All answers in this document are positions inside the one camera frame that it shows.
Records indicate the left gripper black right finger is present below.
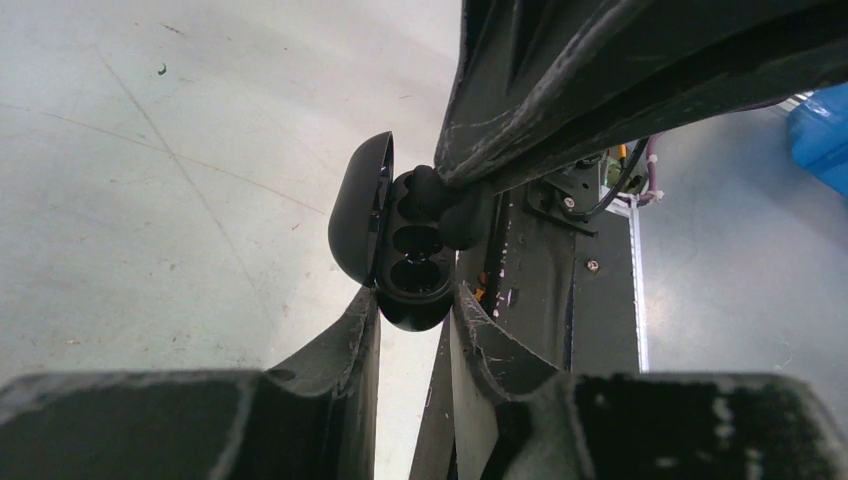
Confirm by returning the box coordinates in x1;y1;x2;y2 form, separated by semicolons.
450;286;847;479

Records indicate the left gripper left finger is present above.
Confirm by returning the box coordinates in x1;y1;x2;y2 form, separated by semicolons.
1;288;380;479

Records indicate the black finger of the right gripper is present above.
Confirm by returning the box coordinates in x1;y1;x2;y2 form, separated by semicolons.
434;1;847;190

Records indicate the black earbud case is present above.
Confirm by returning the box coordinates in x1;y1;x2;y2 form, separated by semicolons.
328;131;455;332

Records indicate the blue plastic bin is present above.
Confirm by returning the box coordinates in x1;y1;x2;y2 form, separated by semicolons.
787;83;847;197

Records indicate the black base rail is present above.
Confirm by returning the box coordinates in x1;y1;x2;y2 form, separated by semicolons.
408;139;651;480

